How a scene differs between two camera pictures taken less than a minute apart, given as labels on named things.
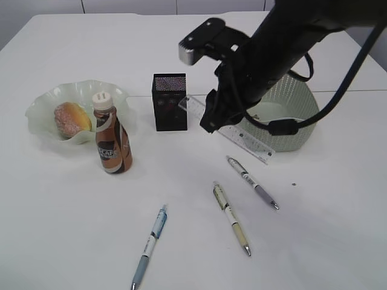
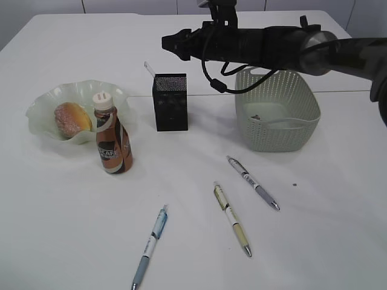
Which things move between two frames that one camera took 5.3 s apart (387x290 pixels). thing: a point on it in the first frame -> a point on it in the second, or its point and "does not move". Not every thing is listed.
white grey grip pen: [253, 182] does not move
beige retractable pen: [221, 198] does not move
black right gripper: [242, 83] -> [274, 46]
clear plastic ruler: [235, 135] -> [146, 64]
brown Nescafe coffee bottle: [113, 142] does not move
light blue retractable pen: [159, 223] does not move
